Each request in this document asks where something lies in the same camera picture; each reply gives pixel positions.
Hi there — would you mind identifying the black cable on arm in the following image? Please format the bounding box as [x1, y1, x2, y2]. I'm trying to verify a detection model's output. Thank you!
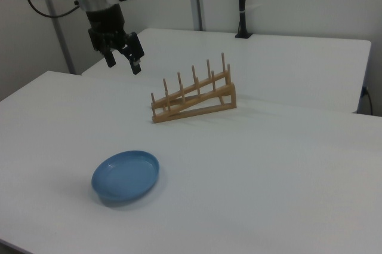
[27, 0, 81, 19]

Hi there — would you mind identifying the wooden plate rack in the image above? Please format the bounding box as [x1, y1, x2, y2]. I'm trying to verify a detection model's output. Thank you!
[150, 52, 238, 124]

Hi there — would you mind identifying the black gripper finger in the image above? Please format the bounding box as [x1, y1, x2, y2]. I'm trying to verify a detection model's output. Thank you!
[104, 48, 117, 68]
[120, 31, 146, 76]

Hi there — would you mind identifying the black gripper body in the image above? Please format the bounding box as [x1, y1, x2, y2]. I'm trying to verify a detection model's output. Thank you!
[85, 2, 134, 55]

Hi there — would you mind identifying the black pole with base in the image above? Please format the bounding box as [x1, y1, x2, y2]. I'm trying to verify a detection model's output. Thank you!
[235, 0, 254, 39]

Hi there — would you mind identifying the black cable at table edge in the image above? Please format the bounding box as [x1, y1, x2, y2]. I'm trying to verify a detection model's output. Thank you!
[361, 85, 374, 115]

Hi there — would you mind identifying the blue round plate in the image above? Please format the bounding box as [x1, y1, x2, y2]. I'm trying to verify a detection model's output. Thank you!
[91, 149, 161, 207]

